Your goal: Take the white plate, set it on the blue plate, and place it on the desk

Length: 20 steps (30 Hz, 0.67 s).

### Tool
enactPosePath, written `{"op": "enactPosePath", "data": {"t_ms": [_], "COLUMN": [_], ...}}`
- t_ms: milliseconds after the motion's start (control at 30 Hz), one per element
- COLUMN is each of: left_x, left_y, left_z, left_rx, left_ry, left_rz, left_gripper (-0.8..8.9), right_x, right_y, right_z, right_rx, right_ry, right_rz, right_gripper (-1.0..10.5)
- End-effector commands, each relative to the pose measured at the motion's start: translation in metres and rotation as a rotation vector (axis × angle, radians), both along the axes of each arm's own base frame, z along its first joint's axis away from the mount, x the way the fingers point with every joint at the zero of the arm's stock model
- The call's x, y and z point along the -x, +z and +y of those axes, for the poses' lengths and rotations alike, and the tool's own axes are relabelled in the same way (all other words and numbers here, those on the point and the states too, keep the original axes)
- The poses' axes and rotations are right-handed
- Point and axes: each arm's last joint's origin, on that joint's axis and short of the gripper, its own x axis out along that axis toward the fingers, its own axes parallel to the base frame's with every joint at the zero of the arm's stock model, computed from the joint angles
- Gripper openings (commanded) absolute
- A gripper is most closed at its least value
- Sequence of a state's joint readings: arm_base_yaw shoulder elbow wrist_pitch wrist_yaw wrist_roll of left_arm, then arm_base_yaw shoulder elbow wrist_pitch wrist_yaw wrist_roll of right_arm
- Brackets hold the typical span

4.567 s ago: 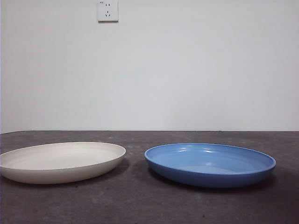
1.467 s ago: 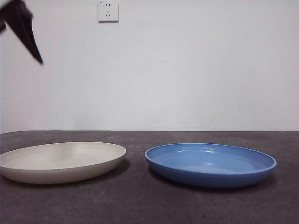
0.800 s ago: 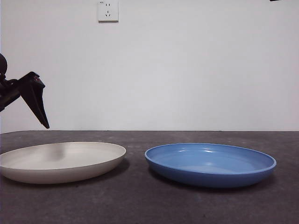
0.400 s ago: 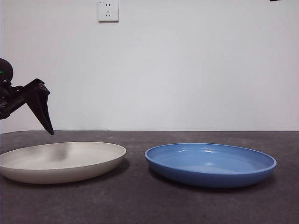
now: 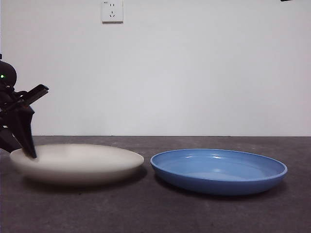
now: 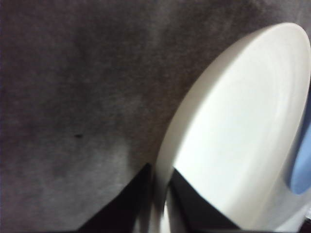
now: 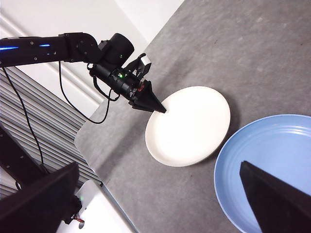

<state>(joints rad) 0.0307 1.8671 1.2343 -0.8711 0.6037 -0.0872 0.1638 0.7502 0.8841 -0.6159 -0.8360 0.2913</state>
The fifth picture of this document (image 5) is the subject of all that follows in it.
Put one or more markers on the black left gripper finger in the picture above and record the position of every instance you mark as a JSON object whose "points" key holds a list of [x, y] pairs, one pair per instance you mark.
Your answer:
{"points": [[9, 139], [25, 126]]}

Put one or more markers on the white round plate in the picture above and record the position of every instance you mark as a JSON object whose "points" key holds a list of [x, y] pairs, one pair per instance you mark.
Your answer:
{"points": [[80, 167]]}

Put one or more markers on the blue round plate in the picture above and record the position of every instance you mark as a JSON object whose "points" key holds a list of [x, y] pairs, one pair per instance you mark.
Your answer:
{"points": [[218, 182]]}

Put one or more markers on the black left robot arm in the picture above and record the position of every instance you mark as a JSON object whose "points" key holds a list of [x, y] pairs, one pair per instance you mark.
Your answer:
{"points": [[7, 72]]}

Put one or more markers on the white wall power socket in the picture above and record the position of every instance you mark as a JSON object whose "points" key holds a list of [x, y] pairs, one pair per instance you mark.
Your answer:
{"points": [[112, 12]]}

